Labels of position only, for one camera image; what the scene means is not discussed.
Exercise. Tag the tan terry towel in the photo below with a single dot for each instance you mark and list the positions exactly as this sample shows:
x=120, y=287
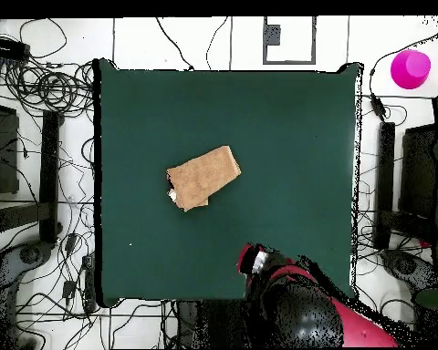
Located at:
x=204, y=175

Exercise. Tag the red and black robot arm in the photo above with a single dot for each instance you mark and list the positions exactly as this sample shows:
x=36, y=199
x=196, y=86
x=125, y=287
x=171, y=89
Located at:
x=303, y=317

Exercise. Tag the dark caster base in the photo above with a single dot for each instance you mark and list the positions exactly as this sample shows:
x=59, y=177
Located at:
x=29, y=255
x=405, y=264

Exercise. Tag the dark green table cloth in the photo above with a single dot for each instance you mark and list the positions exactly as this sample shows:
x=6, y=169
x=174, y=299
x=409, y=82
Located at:
x=168, y=109

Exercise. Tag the black power adapter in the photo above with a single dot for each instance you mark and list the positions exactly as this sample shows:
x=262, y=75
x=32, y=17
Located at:
x=377, y=105

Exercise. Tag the magenta plastic cup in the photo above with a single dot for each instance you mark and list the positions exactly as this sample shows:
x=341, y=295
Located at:
x=410, y=69

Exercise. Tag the black power strip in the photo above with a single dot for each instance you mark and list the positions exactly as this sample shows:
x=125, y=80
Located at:
x=7, y=47

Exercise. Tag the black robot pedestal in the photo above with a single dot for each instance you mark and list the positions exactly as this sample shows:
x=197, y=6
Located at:
x=219, y=324

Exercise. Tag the black metal stand frame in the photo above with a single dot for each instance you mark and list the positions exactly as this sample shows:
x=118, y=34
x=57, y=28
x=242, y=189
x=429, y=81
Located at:
x=50, y=175
x=387, y=175

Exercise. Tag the grey square floor frame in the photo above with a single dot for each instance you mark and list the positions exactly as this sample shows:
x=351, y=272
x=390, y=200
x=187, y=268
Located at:
x=272, y=34

